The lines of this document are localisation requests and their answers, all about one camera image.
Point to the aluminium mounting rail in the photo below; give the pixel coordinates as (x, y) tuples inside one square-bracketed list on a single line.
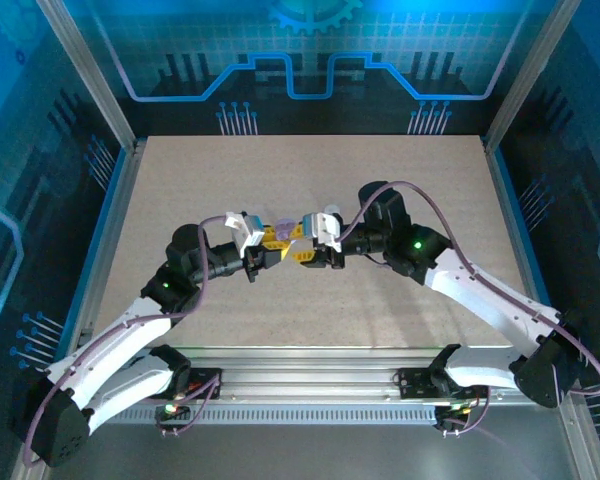
[(305, 375)]

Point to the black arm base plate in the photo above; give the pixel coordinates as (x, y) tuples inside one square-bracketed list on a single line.
[(412, 382), (207, 380)]

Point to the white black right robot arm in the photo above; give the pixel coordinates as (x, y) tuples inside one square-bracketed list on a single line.
[(480, 290)]

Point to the grey metal base plate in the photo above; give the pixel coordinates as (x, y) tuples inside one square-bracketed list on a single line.
[(305, 455)]

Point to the aluminium table side rail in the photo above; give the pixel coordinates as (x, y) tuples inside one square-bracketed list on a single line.
[(510, 225), (115, 225)]

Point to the aluminium frame post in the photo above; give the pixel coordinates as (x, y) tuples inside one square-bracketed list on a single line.
[(530, 75), (90, 80)]

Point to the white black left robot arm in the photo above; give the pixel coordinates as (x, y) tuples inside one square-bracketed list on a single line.
[(110, 340)]

